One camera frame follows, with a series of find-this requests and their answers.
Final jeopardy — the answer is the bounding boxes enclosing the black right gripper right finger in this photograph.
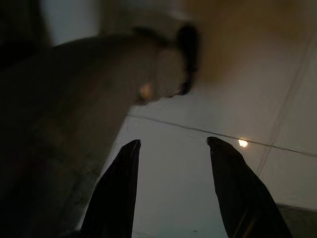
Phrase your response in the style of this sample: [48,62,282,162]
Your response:
[207,136,294,238]

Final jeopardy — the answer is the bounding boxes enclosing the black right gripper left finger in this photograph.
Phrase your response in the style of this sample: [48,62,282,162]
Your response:
[80,139,142,238]

